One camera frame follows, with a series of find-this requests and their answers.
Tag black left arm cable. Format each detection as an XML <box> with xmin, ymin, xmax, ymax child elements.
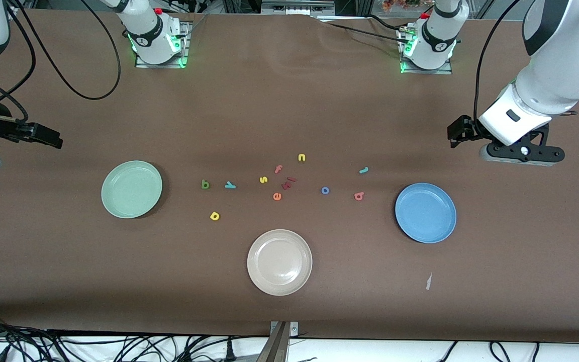
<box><xmin>472</xmin><ymin>0</ymin><xmax>522</xmax><ymax>124</ymax></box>

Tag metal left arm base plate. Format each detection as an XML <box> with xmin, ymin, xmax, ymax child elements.
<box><xmin>399</xmin><ymin>28</ymin><xmax>453</xmax><ymax>75</ymax></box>

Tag grey power strip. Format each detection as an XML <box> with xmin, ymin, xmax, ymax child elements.
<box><xmin>262</xmin><ymin>0</ymin><xmax>335</xmax><ymax>16</ymax></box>

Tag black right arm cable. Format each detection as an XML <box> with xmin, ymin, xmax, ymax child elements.
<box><xmin>6</xmin><ymin>0</ymin><xmax>122</xmax><ymax>100</ymax></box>

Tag beige plate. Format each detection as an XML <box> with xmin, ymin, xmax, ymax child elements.
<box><xmin>247</xmin><ymin>229</ymin><xmax>313</xmax><ymax>296</ymax></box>

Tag black cable on table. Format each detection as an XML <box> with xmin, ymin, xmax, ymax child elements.
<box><xmin>320</xmin><ymin>14</ymin><xmax>413</xmax><ymax>45</ymax></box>

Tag brown table cover sheet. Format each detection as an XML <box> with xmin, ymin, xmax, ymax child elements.
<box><xmin>0</xmin><ymin>9</ymin><xmax>579</xmax><ymax>343</ymax></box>

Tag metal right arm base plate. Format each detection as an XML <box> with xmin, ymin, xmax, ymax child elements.
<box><xmin>135</xmin><ymin>23</ymin><xmax>190</xmax><ymax>69</ymax></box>

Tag blue plate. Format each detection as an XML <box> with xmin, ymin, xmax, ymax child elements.
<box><xmin>395</xmin><ymin>183</ymin><xmax>457</xmax><ymax>244</ymax></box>

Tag orange artificial flowers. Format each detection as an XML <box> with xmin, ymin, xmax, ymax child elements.
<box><xmin>382</xmin><ymin>0</ymin><xmax>431</xmax><ymax>12</ymax></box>

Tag aluminium profile with bracket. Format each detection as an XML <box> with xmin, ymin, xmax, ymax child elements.
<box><xmin>255</xmin><ymin>321</ymin><xmax>300</xmax><ymax>362</ymax></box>

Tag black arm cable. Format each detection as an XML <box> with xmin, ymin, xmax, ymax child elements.
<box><xmin>472</xmin><ymin>0</ymin><xmax>522</xmax><ymax>124</ymax></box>
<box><xmin>6</xmin><ymin>0</ymin><xmax>122</xmax><ymax>100</ymax></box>

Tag light green plate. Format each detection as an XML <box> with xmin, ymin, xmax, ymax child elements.
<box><xmin>101</xmin><ymin>160</ymin><xmax>163</xmax><ymax>219</ymax></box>

